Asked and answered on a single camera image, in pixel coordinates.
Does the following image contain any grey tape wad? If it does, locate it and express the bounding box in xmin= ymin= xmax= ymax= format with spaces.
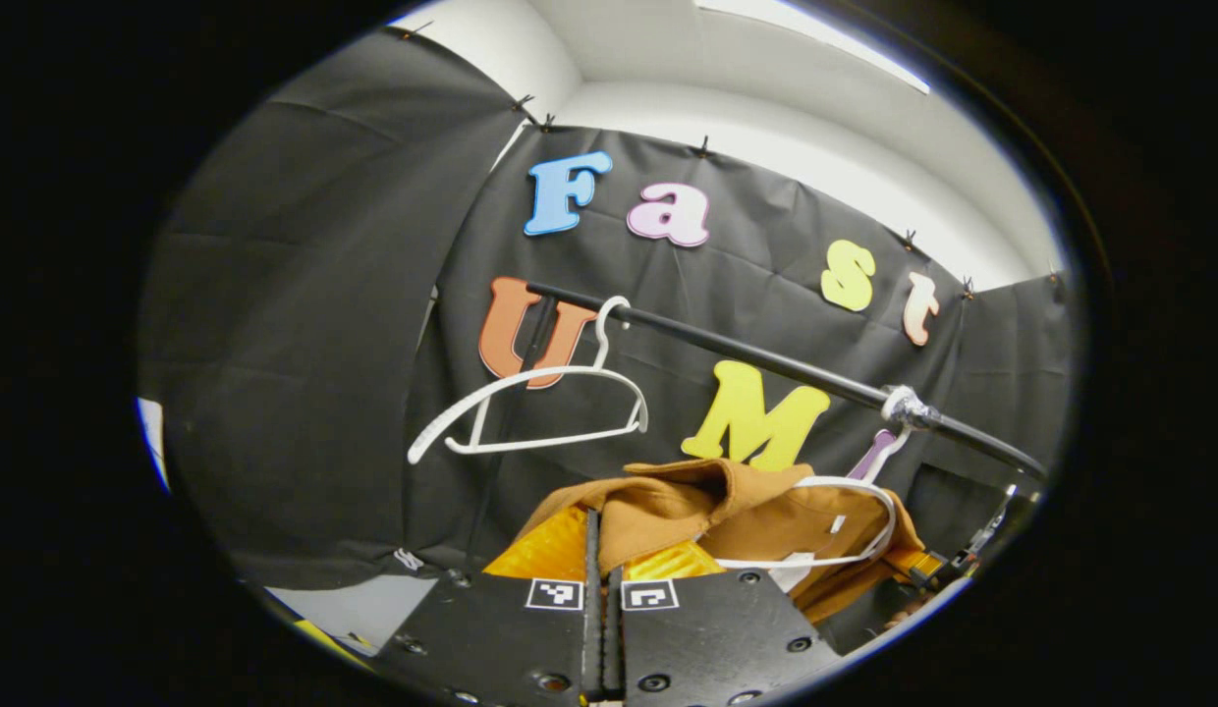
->
xmin=881 ymin=385 xmax=939 ymax=430

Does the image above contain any black backdrop cloth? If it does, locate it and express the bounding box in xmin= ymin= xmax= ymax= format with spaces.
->
xmin=138 ymin=25 xmax=1077 ymax=590

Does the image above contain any brown jacket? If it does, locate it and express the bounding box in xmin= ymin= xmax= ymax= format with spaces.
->
xmin=516 ymin=457 xmax=929 ymax=625

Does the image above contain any white plastic hanger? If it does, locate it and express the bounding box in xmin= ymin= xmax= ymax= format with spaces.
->
xmin=715 ymin=424 xmax=913 ymax=572
xmin=408 ymin=295 xmax=651 ymax=465

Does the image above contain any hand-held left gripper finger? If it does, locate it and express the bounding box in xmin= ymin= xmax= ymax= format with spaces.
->
xmin=603 ymin=538 xmax=848 ymax=707
xmin=371 ymin=503 xmax=604 ymax=707

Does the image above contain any black clothes rack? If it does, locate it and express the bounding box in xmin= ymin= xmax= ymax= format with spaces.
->
xmin=467 ymin=280 xmax=1050 ymax=571

